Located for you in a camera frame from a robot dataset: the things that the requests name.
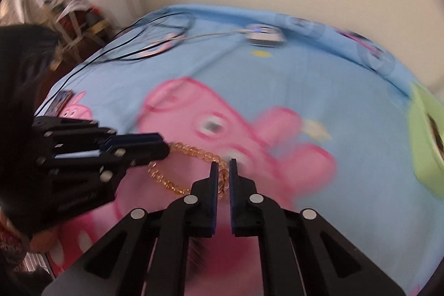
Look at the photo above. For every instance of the person's left hand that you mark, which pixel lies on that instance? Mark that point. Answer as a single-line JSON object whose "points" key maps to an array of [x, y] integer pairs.
{"points": [[43, 240]]}

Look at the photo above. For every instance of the white square charger device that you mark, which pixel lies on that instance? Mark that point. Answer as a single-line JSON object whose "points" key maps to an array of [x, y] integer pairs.
{"points": [[265, 36]]}

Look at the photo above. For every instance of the blue cartoon pig printed blanket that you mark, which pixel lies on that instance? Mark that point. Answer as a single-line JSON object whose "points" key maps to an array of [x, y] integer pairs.
{"points": [[312, 230]]}

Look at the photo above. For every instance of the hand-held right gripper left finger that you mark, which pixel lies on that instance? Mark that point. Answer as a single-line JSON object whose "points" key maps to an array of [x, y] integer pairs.
{"points": [[212, 185]]}

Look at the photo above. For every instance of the cluttered wooden furniture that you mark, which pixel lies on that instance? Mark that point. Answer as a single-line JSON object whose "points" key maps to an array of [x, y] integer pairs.
{"points": [[69, 25]]}

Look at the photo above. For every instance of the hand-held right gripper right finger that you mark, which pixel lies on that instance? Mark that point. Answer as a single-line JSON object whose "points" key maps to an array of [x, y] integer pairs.
{"points": [[233, 185]]}

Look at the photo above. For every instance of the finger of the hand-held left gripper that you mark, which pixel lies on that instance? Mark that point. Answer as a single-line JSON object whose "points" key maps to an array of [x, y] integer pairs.
{"points": [[149, 153], [135, 139]]}

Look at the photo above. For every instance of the light green plastic basin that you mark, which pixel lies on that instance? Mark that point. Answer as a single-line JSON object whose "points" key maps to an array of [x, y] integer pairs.
{"points": [[421, 143]]}

